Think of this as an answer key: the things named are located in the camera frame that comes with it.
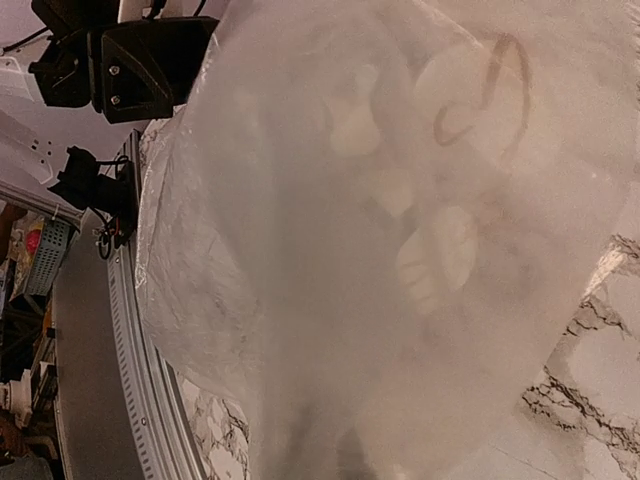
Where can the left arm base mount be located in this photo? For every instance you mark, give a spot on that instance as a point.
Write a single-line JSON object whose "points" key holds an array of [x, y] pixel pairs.
{"points": [[107, 189]]}

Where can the blue basket in background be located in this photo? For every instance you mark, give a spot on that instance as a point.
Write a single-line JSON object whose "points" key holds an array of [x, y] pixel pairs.
{"points": [[48, 257]]}

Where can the front aluminium rail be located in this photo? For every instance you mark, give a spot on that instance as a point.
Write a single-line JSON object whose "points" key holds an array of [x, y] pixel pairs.
{"points": [[119, 412]]}

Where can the clear polka dot zip bag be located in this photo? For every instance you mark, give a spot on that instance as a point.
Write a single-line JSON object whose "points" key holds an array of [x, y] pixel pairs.
{"points": [[372, 220]]}

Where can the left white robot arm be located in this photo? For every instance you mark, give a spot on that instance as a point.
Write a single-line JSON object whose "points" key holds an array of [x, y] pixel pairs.
{"points": [[33, 134]]}

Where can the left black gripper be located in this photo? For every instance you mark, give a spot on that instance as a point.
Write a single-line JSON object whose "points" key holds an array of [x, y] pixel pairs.
{"points": [[132, 71]]}

